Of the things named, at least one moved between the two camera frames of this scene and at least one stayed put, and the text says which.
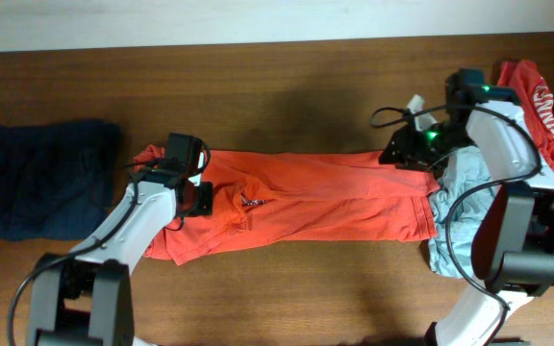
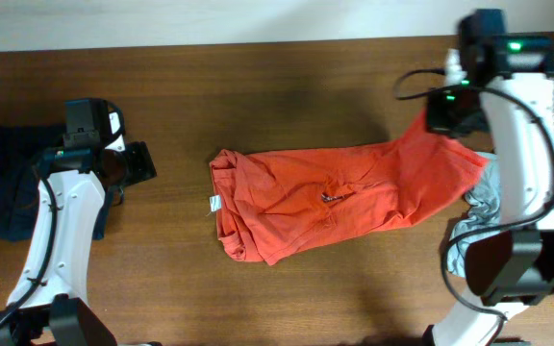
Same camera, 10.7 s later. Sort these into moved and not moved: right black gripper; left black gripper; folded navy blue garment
Moved: right black gripper; left black gripper
Not moved: folded navy blue garment
